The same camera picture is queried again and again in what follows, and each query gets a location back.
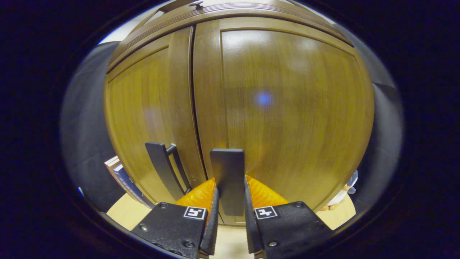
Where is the penguin plush toy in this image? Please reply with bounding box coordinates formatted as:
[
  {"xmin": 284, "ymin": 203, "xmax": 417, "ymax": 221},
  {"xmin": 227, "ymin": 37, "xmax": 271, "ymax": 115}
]
[{"xmin": 320, "ymin": 170, "xmax": 359, "ymax": 211}]

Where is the blue thick book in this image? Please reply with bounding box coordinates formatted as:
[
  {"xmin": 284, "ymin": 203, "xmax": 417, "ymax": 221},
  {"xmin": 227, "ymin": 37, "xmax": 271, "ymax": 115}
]
[{"xmin": 113, "ymin": 164, "xmax": 155, "ymax": 209}]

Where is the wooden double-door shoe cabinet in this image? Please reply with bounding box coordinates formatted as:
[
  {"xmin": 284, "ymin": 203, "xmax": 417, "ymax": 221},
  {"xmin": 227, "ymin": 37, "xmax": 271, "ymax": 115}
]
[{"xmin": 103, "ymin": 0, "xmax": 375, "ymax": 228}]

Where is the wooden shoe cabinet door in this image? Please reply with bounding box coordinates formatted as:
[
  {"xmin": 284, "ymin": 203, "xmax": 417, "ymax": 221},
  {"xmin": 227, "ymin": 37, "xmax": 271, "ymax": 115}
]
[
  {"xmin": 103, "ymin": 26, "xmax": 208, "ymax": 205},
  {"xmin": 192, "ymin": 16, "xmax": 375, "ymax": 227}
]

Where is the black door handle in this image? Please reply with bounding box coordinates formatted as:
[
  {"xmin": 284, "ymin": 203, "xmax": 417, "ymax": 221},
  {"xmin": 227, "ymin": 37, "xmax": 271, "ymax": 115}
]
[
  {"xmin": 145, "ymin": 142, "xmax": 192, "ymax": 201},
  {"xmin": 210, "ymin": 148, "xmax": 245, "ymax": 217}
]

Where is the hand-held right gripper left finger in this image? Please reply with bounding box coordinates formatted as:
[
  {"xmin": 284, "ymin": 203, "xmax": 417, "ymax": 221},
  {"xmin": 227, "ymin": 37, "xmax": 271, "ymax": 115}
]
[{"xmin": 130, "ymin": 176, "xmax": 220, "ymax": 259}]

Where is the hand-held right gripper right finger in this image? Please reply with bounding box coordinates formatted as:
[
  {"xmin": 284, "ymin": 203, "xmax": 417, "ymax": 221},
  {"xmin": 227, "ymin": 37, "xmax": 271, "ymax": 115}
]
[{"xmin": 244, "ymin": 174, "xmax": 335, "ymax": 259}]

